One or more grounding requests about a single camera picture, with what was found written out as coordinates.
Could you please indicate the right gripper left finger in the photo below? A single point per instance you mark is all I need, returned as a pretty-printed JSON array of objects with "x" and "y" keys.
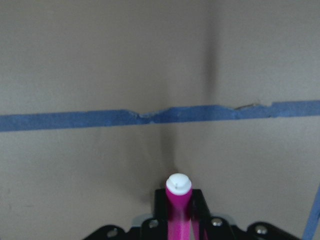
[{"x": 151, "y": 228}]

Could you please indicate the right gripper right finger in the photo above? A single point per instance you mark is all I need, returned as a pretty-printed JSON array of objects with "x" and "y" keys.
[{"x": 215, "y": 227}]

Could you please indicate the pink pen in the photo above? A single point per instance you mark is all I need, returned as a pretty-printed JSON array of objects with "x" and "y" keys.
[{"x": 178, "y": 189}]

